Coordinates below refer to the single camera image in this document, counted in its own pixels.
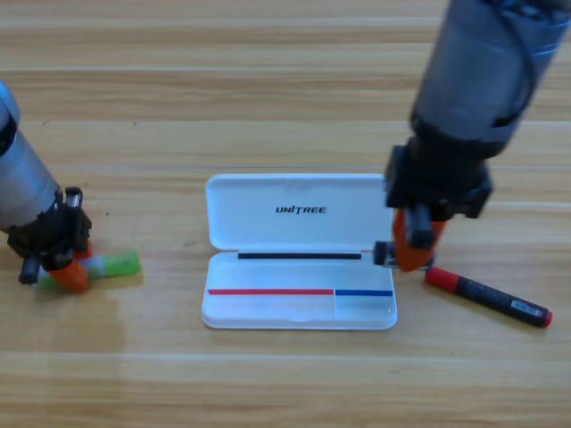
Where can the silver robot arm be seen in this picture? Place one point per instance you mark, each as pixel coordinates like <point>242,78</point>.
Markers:
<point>22,178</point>
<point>473,67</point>

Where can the green and white highlighter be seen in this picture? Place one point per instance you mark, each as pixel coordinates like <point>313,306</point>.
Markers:
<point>120,264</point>

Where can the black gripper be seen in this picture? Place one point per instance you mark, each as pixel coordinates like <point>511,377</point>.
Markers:
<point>53,232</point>
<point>441,178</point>

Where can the red and black marker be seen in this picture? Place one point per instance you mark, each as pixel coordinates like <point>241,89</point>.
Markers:
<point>486,296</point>

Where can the white Unitree pencil case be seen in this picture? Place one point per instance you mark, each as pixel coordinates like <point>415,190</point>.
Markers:
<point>267,232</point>

